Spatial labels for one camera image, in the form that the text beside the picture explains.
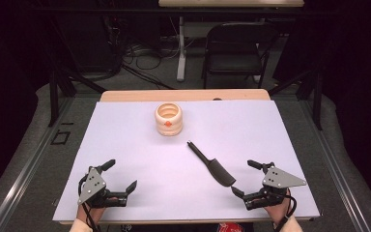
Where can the white desk leg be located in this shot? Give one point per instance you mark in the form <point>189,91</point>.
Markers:
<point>181,61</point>

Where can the person's left hand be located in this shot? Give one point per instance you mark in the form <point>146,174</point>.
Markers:
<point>89,213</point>

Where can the light wooden desk top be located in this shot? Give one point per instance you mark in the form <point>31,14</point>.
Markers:
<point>232,3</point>

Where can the grey metal floor rail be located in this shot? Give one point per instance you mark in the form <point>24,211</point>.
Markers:
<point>25,167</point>
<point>335,167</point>

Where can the person's right hand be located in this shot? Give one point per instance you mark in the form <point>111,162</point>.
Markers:
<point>280,211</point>

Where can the white board mat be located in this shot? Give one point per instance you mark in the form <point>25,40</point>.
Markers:
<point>161,167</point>

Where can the cream ribbed utensil holder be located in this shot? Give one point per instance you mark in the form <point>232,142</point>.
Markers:
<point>169,122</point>

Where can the red patterned object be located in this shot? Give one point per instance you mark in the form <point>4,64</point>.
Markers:
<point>228,227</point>

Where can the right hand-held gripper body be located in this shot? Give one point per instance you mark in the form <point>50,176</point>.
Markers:
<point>278,179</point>

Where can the black folding chair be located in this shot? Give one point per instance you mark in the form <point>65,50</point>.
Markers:
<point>233,58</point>

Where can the black metal stand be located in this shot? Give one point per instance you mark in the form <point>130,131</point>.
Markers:
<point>317,100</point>
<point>54,96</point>

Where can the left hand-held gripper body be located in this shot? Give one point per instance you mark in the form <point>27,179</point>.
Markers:
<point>91,185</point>

